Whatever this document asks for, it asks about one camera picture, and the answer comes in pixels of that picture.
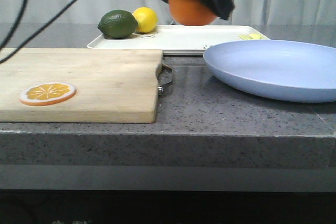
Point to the orange slice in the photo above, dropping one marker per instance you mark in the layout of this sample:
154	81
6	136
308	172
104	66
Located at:
47	94

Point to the cream white tray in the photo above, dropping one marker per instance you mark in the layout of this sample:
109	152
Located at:
177	40

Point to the wooden cutting board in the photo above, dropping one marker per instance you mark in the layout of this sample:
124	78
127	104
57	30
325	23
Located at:
112	85

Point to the metal cutting board handle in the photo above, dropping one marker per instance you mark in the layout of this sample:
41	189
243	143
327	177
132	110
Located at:
165	78

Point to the orange fruit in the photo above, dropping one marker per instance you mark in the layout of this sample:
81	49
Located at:
191	12

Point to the yellow lemon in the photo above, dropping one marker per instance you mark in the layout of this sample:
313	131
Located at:
147	19

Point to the light blue plate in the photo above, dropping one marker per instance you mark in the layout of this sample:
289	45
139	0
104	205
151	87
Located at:
276	69

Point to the green lime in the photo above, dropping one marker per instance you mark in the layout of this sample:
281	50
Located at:
118	24

